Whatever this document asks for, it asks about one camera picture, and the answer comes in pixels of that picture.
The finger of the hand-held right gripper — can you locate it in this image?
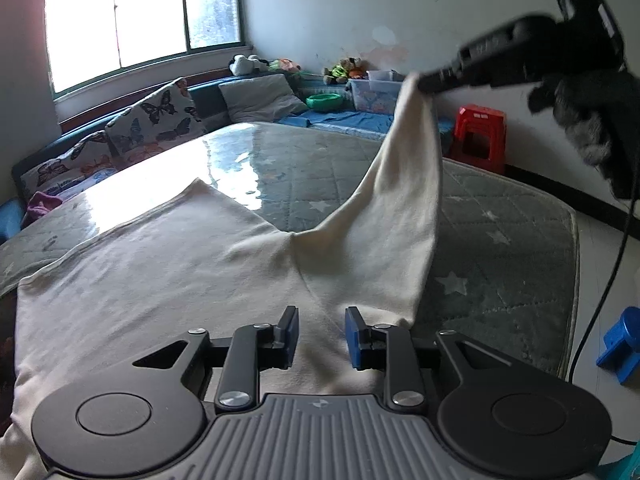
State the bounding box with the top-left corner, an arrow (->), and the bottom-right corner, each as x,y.
419,15 -> 567,94

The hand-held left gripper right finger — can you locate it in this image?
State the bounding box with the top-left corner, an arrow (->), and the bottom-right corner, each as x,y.
345,306 -> 506,408

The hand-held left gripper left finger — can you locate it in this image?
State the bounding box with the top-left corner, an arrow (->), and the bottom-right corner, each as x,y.
132,305 -> 301,413

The cream shirt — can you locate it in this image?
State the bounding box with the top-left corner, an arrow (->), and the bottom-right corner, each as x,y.
0,72 -> 447,480

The person's right hand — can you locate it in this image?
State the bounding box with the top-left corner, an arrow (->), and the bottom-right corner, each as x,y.
529,73 -> 617,167

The red plastic stool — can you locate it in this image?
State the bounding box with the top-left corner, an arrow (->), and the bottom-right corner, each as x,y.
448,104 -> 507,176

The clear printed storage box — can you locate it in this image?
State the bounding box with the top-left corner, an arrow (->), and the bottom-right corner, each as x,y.
346,78 -> 404,116

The brown plush toy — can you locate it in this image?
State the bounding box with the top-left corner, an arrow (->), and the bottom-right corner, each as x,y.
322,57 -> 369,85

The blue floor mat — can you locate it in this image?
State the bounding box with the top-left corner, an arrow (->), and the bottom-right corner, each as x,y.
277,107 -> 455,145

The grey star-print mattress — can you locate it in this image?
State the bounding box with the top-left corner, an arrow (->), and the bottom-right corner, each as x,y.
0,121 -> 581,386

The green plastic basin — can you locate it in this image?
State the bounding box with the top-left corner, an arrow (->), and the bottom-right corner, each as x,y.
305,92 -> 345,111

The grey pillow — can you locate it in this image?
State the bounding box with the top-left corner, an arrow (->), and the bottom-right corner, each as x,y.
218,73 -> 309,124

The black and white plush toy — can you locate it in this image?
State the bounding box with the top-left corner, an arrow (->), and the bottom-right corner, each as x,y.
228,54 -> 271,77

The butterfly print pillow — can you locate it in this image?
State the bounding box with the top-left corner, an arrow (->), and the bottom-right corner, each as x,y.
20,130 -> 122,202
104,77 -> 209,159

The dark blue sofa bench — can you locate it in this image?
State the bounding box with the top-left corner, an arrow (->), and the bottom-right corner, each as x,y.
11,71 -> 301,211

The blue plastic stool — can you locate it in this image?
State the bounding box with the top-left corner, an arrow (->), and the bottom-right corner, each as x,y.
595,307 -> 640,386

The purple cloth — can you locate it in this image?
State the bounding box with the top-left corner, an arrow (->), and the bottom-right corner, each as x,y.
22,190 -> 64,224

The teal plastic object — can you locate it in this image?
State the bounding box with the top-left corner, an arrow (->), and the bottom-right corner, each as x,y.
594,441 -> 640,480

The window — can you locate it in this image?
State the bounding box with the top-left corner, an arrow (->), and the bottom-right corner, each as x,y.
44,0 -> 242,95

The black cable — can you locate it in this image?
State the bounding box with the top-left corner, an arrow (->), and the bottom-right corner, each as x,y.
567,195 -> 640,446

